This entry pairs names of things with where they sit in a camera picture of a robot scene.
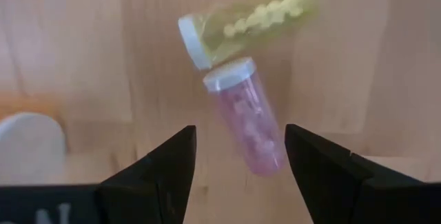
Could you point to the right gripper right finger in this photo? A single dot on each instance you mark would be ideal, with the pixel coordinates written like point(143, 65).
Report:
point(330, 182)

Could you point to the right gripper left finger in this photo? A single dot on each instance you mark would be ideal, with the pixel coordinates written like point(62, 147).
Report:
point(155, 189)

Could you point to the pink pill bottle white cap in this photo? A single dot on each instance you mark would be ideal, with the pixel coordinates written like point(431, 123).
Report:
point(248, 120)

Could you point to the orange pill bottle white cap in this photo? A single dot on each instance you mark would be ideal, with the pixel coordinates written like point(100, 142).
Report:
point(31, 144)

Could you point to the yellow-green pill bottle white cap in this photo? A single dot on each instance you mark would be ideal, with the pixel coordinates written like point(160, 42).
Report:
point(234, 41)

